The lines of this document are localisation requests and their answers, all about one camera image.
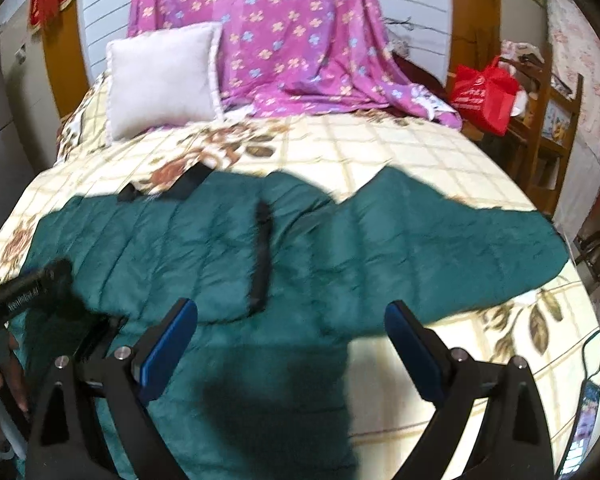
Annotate pink floral blanket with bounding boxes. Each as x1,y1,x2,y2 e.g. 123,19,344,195
127,0,463,132

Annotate grey refrigerator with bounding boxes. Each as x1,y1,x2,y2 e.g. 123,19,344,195
0,7,63,243

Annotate green puffer jacket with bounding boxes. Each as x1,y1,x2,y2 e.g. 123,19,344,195
7,167,571,480

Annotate white square pillow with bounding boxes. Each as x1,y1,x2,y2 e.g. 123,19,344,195
105,22,227,142

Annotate black charging cable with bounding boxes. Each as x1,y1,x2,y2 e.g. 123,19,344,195
581,327,600,391

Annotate red shopping bag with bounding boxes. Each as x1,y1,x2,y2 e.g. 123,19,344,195
447,56,522,137

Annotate pink floral curtain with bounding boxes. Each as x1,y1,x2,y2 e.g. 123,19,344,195
545,0,600,153

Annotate wooden shelf rack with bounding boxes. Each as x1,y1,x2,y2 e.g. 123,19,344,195
500,45,584,193

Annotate black smartphone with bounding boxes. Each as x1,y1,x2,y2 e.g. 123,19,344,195
560,380,600,477

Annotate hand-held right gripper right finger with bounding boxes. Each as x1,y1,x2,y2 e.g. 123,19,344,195
384,300,556,480

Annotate person's left hand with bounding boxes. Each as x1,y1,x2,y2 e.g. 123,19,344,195
0,332,33,416

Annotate bed with floral checked sheet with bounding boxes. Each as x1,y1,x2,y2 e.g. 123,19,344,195
0,72,600,480

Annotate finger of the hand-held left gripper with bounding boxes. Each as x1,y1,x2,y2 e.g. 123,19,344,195
72,314,129,391

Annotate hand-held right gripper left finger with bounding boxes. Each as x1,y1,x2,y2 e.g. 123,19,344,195
26,298,199,480

